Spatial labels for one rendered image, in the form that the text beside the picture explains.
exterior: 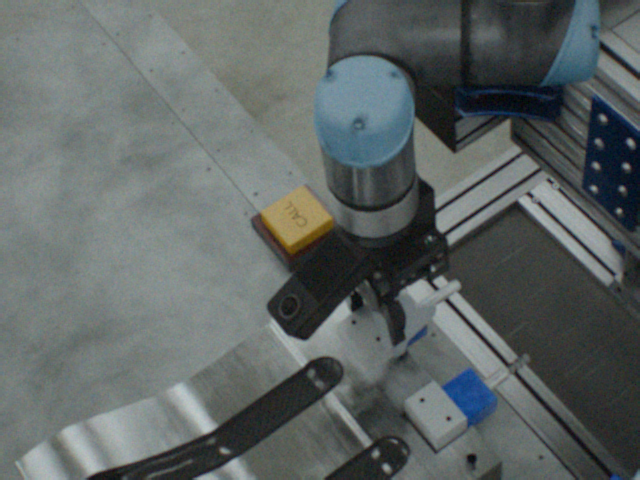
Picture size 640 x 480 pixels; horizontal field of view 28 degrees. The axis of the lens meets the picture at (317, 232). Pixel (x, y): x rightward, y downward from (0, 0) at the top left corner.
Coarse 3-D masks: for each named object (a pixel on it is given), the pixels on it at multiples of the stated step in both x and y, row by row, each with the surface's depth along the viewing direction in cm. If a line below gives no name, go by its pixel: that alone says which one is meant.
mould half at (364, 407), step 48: (288, 336) 127; (336, 336) 127; (192, 384) 126; (240, 384) 125; (384, 384) 123; (96, 432) 120; (144, 432) 121; (192, 432) 123; (288, 432) 122; (336, 432) 121; (384, 432) 120
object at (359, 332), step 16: (448, 288) 128; (416, 304) 127; (352, 320) 124; (368, 320) 124; (352, 336) 123; (368, 336) 123; (416, 336) 126; (352, 352) 125; (368, 352) 122; (384, 352) 123; (368, 368) 123
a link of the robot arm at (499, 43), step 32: (480, 0) 102; (512, 0) 99; (544, 0) 98; (576, 0) 100; (480, 32) 101; (512, 32) 100; (544, 32) 100; (576, 32) 100; (480, 64) 101; (512, 64) 101; (544, 64) 101; (576, 64) 101
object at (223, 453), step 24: (312, 360) 125; (336, 360) 125; (288, 384) 125; (312, 384) 125; (336, 384) 124; (264, 408) 124; (288, 408) 124; (216, 432) 123; (240, 432) 123; (264, 432) 123; (168, 456) 120; (192, 456) 121; (216, 456) 122; (360, 456) 120; (384, 456) 120; (408, 456) 119
